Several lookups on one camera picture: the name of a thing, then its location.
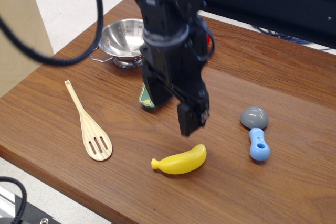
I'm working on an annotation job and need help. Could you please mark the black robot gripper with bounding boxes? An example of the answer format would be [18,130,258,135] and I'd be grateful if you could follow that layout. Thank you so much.
[141,24,210,136]

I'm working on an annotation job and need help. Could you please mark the yellow toy banana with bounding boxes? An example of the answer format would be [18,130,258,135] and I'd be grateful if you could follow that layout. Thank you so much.
[151,144,207,175]

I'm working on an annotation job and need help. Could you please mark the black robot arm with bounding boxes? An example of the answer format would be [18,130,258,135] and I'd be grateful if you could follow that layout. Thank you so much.
[135,0,215,136]

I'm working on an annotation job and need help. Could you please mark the stainless steel colander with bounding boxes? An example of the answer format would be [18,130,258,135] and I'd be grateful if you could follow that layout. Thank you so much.
[90,18,144,69]

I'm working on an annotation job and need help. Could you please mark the green toy pepper half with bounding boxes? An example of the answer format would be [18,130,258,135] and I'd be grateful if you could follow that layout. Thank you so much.
[138,83,155,109]

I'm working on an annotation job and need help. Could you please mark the red toy tomato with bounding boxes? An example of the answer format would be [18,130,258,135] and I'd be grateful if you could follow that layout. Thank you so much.
[206,34,211,49]

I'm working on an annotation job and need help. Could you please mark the grey and blue toy scoop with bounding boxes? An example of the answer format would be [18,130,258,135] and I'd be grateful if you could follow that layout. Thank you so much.
[240,106,270,162]

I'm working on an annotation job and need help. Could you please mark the wooden slotted spatula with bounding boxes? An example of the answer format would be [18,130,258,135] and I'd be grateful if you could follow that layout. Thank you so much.
[65,80,113,162]

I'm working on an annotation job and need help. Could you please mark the light wooden panel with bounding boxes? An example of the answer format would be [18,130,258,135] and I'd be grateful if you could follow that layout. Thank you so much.
[1,0,54,95]

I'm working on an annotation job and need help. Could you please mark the aluminium and black base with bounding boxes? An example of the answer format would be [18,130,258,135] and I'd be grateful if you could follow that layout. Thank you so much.
[1,187,59,224]

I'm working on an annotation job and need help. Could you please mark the black braided cable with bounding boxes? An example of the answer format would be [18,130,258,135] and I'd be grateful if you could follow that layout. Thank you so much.
[0,0,104,67]

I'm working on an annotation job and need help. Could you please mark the blue cables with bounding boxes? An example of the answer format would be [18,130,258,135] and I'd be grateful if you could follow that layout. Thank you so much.
[251,24,336,53]

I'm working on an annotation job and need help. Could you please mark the black metal rail frame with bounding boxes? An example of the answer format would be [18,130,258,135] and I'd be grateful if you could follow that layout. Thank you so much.
[205,0,335,48]

